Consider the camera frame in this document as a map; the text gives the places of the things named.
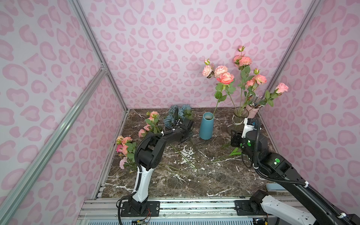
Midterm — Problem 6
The pale pink rose spray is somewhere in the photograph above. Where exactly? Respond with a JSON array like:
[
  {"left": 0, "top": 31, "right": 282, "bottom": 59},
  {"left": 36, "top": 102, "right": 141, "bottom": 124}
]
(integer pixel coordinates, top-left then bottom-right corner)
[{"left": 202, "top": 59, "right": 228, "bottom": 78}]

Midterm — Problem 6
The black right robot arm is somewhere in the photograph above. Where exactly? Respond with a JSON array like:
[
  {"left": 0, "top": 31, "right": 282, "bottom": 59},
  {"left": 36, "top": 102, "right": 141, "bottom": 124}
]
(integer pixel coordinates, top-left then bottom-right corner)
[{"left": 231, "top": 119, "right": 360, "bottom": 225}]

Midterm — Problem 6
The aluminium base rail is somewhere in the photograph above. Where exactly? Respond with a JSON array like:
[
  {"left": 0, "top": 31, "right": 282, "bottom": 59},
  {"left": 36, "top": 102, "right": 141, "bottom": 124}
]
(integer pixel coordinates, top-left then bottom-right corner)
[{"left": 75, "top": 196, "right": 310, "bottom": 225}]

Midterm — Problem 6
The pink peony spray stem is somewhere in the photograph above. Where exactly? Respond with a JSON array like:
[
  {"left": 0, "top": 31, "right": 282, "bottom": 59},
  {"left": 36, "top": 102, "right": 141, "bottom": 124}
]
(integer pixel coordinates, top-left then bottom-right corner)
[{"left": 233, "top": 46, "right": 267, "bottom": 115}]

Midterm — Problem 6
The pink rosebud stem pair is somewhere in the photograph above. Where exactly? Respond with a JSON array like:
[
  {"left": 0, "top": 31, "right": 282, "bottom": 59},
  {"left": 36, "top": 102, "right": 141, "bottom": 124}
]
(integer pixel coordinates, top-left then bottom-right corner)
[{"left": 138, "top": 124, "right": 152, "bottom": 138}]

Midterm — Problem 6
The large pink rose stem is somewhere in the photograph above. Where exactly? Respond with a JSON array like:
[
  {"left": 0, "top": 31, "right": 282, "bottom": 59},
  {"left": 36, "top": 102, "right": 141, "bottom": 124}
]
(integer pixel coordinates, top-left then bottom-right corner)
[{"left": 213, "top": 72, "right": 236, "bottom": 115}]

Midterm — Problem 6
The aluminium frame post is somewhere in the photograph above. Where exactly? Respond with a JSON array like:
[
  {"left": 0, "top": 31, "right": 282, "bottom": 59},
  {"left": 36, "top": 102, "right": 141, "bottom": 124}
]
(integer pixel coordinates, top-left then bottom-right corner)
[
  {"left": 262, "top": 0, "right": 323, "bottom": 98},
  {"left": 69, "top": 0, "right": 128, "bottom": 112}
]

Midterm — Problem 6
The diagonal aluminium frame bar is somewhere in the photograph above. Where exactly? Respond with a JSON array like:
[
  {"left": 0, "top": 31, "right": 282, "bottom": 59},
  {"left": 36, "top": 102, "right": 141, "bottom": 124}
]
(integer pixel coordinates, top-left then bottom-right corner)
[{"left": 1, "top": 69, "right": 107, "bottom": 225}]

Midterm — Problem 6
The aluminium frame post right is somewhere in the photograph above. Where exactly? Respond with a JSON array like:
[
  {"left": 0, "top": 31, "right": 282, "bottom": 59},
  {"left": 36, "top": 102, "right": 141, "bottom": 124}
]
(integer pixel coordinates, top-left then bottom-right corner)
[{"left": 262, "top": 0, "right": 323, "bottom": 98}]

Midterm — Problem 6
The clear glass vase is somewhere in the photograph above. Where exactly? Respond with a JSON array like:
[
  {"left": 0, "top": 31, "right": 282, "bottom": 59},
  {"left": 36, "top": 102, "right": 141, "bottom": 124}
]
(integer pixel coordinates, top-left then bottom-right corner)
[{"left": 227, "top": 107, "right": 249, "bottom": 134}]

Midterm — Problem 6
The pink pencil cup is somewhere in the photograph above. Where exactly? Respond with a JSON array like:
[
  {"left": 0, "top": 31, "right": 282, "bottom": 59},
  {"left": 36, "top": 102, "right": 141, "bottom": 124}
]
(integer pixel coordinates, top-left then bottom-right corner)
[{"left": 245, "top": 94, "right": 260, "bottom": 119}]

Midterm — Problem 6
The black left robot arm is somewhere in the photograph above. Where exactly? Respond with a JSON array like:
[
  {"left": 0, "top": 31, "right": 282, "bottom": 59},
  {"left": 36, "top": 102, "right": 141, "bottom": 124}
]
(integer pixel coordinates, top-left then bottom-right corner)
[{"left": 116, "top": 109, "right": 194, "bottom": 225}]

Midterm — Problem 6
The pink artificial rose stem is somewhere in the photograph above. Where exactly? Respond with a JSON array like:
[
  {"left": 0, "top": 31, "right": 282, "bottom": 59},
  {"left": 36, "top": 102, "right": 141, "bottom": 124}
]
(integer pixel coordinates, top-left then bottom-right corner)
[{"left": 256, "top": 82, "right": 289, "bottom": 108}]

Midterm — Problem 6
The teal ceramic vase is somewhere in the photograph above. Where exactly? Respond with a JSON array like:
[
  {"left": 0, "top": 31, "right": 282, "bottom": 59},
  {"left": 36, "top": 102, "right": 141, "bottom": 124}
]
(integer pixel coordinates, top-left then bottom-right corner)
[{"left": 199, "top": 112, "right": 214, "bottom": 140}]

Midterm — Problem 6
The aluminium frame post left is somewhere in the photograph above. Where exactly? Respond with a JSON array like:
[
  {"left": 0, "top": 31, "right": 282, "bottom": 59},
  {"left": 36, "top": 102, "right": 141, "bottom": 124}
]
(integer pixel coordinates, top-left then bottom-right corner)
[{"left": 69, "top": 0, "right": 128, "bottom": 112}]

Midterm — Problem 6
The blue artificial rose bunch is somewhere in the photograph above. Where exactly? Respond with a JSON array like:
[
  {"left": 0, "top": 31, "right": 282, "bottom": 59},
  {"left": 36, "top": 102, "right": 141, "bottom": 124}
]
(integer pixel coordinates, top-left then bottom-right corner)
[{"left": 164, "top": 105, "right": 194, "bottom": 128}]

